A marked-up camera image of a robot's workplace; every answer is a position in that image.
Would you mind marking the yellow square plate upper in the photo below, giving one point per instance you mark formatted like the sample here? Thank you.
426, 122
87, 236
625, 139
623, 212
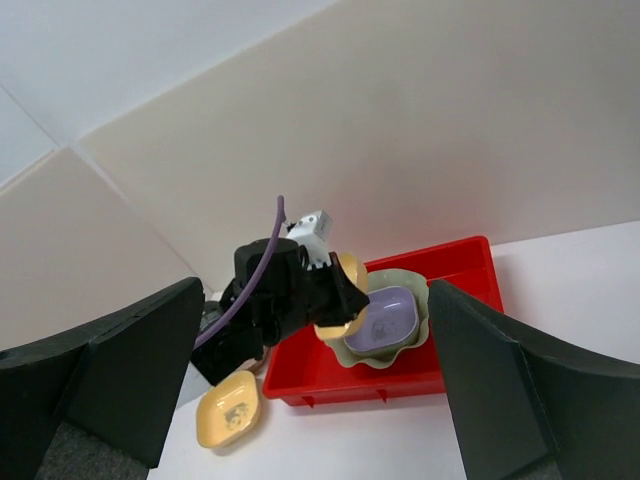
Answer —
228, 411

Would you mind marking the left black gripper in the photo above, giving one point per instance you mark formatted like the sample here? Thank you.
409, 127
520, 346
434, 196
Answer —
287, 298

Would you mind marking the red plastic bin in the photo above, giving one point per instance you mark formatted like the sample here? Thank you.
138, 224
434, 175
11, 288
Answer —
303, 371

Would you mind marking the yellow square panda plate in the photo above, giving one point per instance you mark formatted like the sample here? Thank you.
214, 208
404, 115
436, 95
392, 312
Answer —
356, 273

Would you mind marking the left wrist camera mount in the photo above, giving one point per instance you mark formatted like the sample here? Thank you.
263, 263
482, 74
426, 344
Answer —
312, 231

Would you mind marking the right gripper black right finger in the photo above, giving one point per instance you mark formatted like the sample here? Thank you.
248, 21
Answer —
527, 405

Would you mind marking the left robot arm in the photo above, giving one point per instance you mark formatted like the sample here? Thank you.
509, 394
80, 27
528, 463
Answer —
229, 347

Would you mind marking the large green scalloped bowl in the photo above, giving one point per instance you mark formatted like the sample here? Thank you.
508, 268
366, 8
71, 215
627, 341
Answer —
417, 284

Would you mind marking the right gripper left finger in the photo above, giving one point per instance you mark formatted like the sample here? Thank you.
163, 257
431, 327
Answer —
96, 401

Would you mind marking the purple square panda plate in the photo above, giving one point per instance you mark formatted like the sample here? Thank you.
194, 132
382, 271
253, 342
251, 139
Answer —
391, 322

